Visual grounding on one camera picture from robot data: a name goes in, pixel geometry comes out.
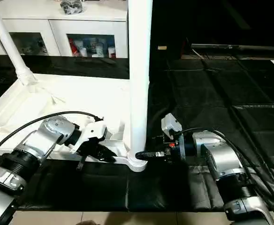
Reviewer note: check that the silver crumpled object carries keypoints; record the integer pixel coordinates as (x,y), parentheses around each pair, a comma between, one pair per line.
(71,5)

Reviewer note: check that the small tan tag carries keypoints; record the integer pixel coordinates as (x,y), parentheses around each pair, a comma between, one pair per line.
(162,47)

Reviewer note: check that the small red bottle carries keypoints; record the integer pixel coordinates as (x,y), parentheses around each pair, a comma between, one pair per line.
(73,47)

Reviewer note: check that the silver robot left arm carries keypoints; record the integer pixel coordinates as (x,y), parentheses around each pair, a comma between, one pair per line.
(38,140)

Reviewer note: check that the long black bar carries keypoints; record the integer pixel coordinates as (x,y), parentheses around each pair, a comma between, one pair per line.
(240,47)

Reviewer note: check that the white glass-door cabinet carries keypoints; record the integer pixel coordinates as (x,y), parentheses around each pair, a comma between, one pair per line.
(57,28)

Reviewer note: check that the black work mat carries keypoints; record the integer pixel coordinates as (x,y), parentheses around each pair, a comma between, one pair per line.
(221,103)

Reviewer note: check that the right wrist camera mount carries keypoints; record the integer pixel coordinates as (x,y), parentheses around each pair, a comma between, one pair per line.
(172,124)

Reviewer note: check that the white compartment tray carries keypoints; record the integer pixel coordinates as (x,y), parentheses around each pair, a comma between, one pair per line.
(80,98)

